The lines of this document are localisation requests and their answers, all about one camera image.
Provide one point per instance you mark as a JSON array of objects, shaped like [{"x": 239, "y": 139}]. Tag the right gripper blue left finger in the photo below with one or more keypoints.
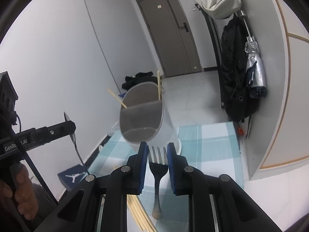
[{"x": 139, "y": 169}]

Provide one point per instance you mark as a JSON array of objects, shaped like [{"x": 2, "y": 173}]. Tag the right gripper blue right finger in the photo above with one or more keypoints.
[{"x": 175, "y": 165}]

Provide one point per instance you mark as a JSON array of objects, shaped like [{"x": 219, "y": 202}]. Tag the silver fork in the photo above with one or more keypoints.
[{"x": 158, "y": 164}]

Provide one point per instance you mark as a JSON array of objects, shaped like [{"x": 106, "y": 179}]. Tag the wooden chopstick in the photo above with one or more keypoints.
[
  {"x": 135, "y": 212},
  {"x": 117, "y": 98},
  {"x": 159, "y": 84},
  {"x": 142, "y": 216}
]

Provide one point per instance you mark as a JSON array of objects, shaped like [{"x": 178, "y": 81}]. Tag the white utensil holder cup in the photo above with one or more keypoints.
[{"x": 146, "y": 118}]

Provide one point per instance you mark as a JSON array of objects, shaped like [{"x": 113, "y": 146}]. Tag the silver spoon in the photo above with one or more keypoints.
[{"x": 73, "y": 138}]

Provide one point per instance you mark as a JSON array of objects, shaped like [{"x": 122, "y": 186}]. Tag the person's left hand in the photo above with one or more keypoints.
[{"x": 24, "y": 195}]

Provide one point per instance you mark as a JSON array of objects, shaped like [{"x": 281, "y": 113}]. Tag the navy Jordan shoe box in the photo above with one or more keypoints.
[{"x": 71, "y": 177}]

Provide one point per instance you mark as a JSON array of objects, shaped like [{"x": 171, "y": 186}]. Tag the black clothes pile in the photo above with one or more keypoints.
[{"x": 137, "y": 79}]

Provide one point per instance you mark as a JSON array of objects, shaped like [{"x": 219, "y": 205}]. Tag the black hanging jacket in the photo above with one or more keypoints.
[{"x": 237, "y": 101}]

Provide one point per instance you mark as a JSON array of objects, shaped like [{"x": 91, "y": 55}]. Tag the brown entrance door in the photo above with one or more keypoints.
[{"x": 172, "y": 36}]

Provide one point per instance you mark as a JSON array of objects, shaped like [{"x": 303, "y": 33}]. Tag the silver folded umbrella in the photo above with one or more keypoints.
[{"x": 255, "y": 71}]

